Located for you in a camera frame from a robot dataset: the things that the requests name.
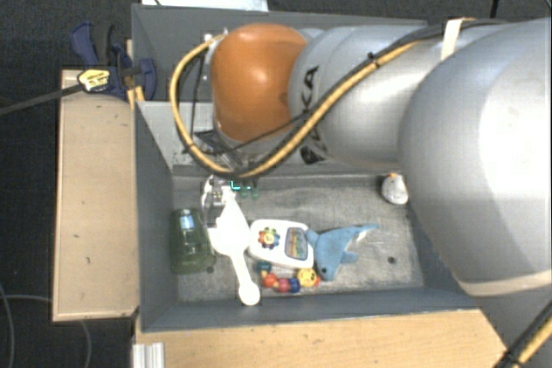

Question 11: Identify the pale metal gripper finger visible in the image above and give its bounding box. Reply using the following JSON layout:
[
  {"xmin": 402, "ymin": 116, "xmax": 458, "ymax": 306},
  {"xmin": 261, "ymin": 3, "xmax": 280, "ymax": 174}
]
[
  {"xmin": 205, "ymin": 191, "xmax": 226, "ymax": 229},
  {"xmin": 200, "ymin": 177, "xmax": 223, "ymax": 207}
]

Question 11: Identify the white plastic scoop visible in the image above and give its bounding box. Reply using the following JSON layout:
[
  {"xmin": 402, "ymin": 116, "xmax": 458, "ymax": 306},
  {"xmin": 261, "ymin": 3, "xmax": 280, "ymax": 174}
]
[{"xmin": 206, "ymin": 190, "xmax": 262, "ymax": 308}]

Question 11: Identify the green clear glass cup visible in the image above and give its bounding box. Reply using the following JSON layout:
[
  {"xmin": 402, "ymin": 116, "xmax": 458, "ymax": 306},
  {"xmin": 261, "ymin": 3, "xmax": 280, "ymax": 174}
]
[{"xmin": 170, "ymin": 208, "xmax": 217, "ymax": 276}]

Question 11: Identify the white toy with coloured beads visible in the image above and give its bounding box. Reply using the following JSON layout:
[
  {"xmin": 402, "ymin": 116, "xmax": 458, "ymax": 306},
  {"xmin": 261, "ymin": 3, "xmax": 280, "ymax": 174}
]
[{"xmin": 247, "ymin": 219, "xmax": 323, "ymax": 295}]

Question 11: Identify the pale wood board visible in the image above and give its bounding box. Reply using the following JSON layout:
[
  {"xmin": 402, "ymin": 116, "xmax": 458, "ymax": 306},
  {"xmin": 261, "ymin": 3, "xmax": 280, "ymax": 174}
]
[{"xmin": 52, "ymin": 70, "xmax": 141, "ymax": 322}]

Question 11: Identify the blue plush dolphin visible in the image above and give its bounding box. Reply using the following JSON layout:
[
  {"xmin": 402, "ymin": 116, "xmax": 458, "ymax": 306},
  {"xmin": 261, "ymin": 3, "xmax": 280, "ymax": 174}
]
[{"xmin": 304, "ymin": 223, "xmax": 381, "ymax": 283}]

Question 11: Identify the grey metal bin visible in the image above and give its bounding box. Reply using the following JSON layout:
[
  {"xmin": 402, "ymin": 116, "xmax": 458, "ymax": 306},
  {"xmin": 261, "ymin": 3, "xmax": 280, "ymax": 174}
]
[{"xmin": 130, "ymin": 3, "xmax": 480, "ymax": 334}]

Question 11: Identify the white toy bird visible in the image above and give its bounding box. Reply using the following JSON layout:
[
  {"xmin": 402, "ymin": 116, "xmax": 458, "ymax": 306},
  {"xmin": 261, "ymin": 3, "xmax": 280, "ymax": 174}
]
[{"xmin": 379, "ymin": 172, "xmax": 410, "ymax": 206}]

